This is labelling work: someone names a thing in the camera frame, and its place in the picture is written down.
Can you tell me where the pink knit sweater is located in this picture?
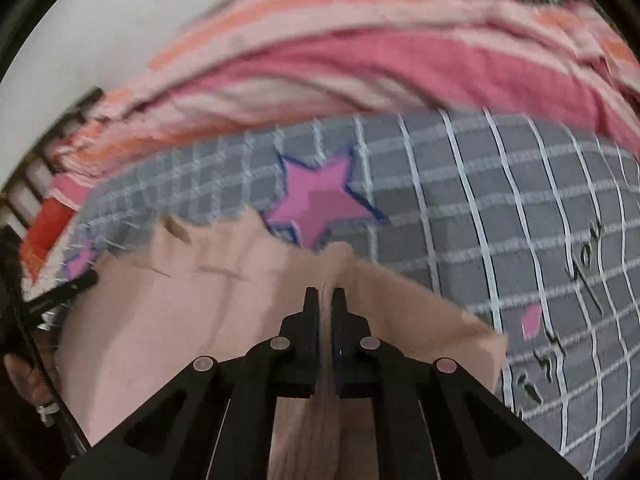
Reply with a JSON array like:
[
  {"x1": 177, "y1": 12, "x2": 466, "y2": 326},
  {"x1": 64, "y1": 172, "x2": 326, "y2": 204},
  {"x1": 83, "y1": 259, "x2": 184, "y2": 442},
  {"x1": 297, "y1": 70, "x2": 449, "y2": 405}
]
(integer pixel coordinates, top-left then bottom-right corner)
[{"x1": 58, "y1": 209, "x2": 507, "y2": 479}]

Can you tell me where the red pillow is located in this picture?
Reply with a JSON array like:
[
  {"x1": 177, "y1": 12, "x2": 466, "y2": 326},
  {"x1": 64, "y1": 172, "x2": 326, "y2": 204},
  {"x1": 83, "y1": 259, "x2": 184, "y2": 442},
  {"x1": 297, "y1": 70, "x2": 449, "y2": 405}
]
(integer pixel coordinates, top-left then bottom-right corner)
[{"x1": 20, "y1": 198, "x2": 76, "y2": 282}]

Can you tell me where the person's left hand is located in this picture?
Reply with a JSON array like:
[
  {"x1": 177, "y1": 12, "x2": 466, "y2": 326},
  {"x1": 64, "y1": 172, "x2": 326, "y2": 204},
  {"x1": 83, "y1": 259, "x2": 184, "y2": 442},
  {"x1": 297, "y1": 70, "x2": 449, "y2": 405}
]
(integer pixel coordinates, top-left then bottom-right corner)
[{"x1": 3, "y1": 354, "x2": 60, "y2": 427}]

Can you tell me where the grey checked star bedsheet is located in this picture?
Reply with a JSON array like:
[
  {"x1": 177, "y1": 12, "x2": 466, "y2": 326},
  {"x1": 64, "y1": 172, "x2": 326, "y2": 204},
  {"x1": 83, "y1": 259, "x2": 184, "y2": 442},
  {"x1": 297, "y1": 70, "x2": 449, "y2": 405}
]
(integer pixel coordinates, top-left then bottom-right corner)
[{"x1": 22, "y1": 107, "x2": 640, "y2": 480}]

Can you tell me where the pink orange striped quilt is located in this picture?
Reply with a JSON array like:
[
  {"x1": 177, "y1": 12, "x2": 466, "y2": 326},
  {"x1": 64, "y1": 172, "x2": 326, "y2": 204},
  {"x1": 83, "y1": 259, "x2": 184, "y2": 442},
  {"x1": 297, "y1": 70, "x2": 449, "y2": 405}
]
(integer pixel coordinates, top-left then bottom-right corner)
[{"x1": 53, "y1": 0, "x2": 639, "y2": 181}]

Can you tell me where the black cable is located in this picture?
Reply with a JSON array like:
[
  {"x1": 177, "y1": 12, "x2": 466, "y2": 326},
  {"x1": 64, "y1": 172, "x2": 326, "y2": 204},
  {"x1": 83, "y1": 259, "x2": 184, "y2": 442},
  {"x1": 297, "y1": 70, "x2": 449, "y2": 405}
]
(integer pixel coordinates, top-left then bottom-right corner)
[{"x1": 0, "y1": 259, "x2": 94, "y2": 458}]

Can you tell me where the dark wooden headboard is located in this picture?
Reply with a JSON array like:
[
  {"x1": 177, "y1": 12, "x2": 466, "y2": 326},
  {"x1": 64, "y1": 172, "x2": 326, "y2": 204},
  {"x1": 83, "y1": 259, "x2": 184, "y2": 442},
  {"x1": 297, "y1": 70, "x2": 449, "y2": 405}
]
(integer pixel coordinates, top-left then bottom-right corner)
[{"x1": 1, "y1": 87, "x2": 103, "y2": 238}]

